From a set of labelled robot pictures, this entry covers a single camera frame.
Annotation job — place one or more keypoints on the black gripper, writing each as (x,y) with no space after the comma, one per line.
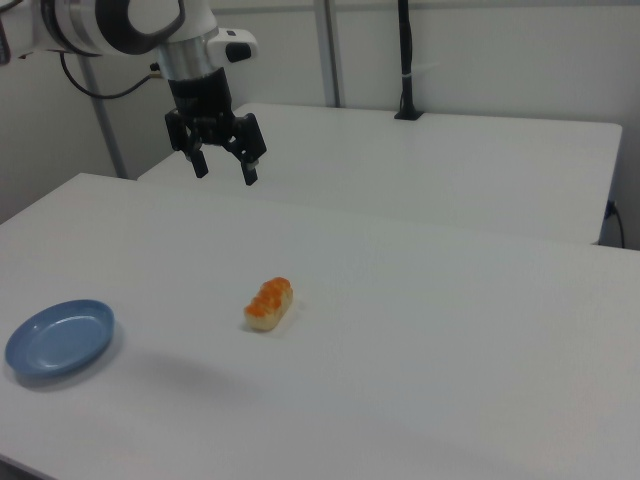
(200,100)

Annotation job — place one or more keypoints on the orange glazed bread loaf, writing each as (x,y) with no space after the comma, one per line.
(267,305)

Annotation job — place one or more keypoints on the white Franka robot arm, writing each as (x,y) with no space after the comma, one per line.
(50,25)

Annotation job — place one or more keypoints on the blue round plate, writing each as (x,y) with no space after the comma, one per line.
(55,340)

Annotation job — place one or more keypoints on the black pole stand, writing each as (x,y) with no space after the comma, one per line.
(406,50)

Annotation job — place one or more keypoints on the silver partition post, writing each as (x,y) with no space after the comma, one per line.
(107,135)
(331,50)

